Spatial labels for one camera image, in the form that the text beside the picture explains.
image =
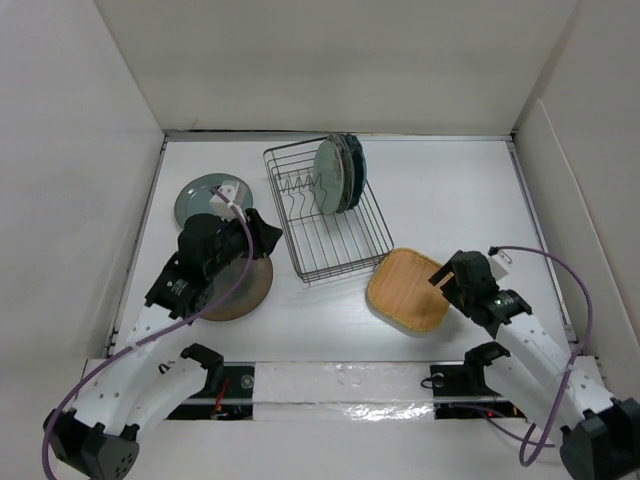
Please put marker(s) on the grey-blue round plate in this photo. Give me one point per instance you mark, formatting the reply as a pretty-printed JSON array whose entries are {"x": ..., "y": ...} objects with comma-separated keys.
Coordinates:
[{"x": 195, "y": 196}]

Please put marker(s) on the grey wire dish rack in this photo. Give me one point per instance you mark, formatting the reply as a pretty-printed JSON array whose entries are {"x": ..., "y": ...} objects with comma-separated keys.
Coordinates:
[{"x": 322, "y": 245}]

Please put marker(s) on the light green flower plate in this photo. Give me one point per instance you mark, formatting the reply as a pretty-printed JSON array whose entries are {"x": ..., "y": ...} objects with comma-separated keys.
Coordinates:
[{"x": 328, "y": 176}]

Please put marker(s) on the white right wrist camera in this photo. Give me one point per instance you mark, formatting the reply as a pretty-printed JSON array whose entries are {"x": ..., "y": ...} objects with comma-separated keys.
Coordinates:
[{"x": 500, "y": 263}]

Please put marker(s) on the blue floral white plate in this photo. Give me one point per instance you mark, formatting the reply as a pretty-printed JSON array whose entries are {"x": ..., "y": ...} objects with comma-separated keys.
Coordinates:
[{"x": 348, "y": 174}]

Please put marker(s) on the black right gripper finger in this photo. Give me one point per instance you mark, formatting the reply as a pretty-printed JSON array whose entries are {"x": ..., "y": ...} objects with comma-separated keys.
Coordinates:
[
  {"x": 443, "y": 275},
  {"x": 452, "y": 293}
]

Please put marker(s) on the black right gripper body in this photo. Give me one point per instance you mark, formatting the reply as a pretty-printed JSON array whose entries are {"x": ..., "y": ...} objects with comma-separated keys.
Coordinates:
[{"x": 466, "y": 299}]

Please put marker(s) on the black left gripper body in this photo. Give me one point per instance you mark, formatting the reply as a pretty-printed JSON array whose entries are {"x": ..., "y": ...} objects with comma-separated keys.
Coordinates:
[{"x": 236, "y": 244}]

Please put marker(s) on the foil-taped front rail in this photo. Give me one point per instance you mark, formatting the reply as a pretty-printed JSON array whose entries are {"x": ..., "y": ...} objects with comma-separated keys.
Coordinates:
[{"x": 340, "y": 391}]

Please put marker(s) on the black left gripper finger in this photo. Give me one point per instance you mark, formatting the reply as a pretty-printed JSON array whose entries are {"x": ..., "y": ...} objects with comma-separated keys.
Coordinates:
[
  {"x": 258, "y": 227},
  {"x": 265, "y": 241}
]

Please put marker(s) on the orange woven square plate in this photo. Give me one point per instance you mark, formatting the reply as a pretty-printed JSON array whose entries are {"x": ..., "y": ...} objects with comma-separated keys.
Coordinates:
[{"x": 400, "y": 291}]

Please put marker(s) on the teal scalloped plate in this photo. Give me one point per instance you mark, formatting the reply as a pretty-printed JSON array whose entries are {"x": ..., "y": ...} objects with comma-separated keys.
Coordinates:
[{"x": 360, "y": 168}]

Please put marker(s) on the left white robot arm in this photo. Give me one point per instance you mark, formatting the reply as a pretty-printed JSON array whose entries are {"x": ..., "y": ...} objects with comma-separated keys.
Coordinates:
[{"x": 97, "y": 428}]

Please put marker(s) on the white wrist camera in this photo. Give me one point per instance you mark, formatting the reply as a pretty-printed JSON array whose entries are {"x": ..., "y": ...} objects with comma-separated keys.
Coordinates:
[
  {"x": 500, "y": 263},
  {"x": 225, "y": 197}
]

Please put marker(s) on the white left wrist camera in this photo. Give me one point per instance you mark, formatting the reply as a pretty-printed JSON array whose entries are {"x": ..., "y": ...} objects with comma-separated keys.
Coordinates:
[{"x": 225, "y": 197}]

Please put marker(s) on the brown speckled round plate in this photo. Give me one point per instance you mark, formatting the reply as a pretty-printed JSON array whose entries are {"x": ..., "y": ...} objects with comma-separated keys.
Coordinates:
[{"x": 249, "y": 294}]

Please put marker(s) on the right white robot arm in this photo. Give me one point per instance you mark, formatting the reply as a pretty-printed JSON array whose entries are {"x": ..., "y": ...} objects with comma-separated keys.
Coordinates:
[{"x": 596, "y": 433}]

